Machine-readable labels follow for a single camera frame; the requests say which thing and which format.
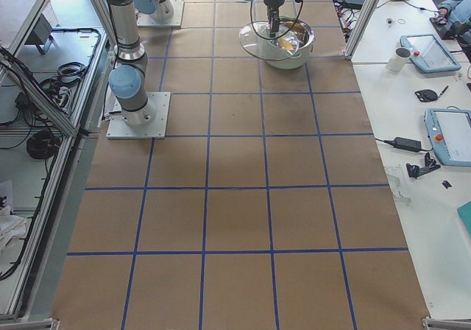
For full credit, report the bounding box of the glass pot lid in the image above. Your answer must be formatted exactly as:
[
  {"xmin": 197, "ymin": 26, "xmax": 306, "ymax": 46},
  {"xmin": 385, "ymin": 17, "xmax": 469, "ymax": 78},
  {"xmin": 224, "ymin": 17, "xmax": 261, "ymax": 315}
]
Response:
[{"xmin": 238, "ymin": 21, "xmax": 300, "ymax": 60}]

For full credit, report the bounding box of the white cooking pot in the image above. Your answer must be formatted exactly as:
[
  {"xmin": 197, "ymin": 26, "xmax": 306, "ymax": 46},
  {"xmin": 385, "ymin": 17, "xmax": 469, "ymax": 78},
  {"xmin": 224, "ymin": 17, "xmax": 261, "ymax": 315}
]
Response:
[{"xmin": 255, "ymin": 17, "xmax": 315, "ymax": 70}]

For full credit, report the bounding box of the white power strip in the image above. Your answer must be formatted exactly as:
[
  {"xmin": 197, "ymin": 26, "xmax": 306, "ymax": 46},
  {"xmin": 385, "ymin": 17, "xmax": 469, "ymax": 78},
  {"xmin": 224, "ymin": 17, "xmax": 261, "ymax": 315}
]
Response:
[{"xmin": 333, "ymin": 0, "xmax": 357, "ymax": 41}]

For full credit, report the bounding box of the white mug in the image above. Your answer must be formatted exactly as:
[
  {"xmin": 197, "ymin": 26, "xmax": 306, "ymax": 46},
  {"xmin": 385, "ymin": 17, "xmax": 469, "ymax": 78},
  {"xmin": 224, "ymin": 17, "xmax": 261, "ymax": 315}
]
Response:
[{"xmin": 386, "ymin": 47, "xmax": 411, "ymax": 73}]

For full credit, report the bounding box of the blue teach pendant far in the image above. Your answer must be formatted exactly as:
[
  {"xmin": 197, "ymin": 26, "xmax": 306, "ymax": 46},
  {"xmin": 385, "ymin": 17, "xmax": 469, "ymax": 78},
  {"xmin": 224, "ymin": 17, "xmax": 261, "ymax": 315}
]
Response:
[{"xmin": 400, "ymin": 34, "xmax": 461, "ymax": 73}]

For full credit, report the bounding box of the blue teach pendant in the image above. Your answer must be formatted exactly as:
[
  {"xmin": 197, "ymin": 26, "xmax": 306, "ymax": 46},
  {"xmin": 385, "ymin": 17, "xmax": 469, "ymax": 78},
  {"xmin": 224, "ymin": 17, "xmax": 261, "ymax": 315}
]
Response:
[
  {"xmin": 424, "ymin": 108, "xmax": 470, "ymax": 167},
  {"xmin": 400, "ymin": 34, "xmax": 461, "ymax": 73}
]

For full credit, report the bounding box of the black round pouch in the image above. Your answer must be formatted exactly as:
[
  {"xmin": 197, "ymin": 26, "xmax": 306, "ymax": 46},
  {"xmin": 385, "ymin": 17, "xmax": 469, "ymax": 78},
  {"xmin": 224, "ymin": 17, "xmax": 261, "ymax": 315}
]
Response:
[{"xmin": 414, "ymin": 89, "xmax": 439, "ymax": 102}]

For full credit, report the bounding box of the black power adapter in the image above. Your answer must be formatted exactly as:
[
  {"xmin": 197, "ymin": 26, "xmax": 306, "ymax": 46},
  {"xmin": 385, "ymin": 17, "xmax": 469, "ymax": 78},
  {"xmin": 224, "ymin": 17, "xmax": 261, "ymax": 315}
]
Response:
[{"xmin": 393, "ymin": 137, "xmax": 422, "ymax": 152}]

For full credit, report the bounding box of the brown grid table mat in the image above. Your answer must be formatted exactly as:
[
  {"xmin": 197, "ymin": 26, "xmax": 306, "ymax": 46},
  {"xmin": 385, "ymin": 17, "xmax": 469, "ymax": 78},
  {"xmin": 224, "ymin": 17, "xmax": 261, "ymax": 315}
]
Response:
[{"xmin": 52, "ymin": 0, "xmax": 428, "ymax": 329}]

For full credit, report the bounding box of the blue teach pendant near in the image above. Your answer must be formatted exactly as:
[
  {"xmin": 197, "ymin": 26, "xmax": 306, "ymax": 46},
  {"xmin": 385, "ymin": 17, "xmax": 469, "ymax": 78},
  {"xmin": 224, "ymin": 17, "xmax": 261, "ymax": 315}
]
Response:
[{"xmin": 424, "ymin": 108, "xmax": 470, "ymax": 167}]

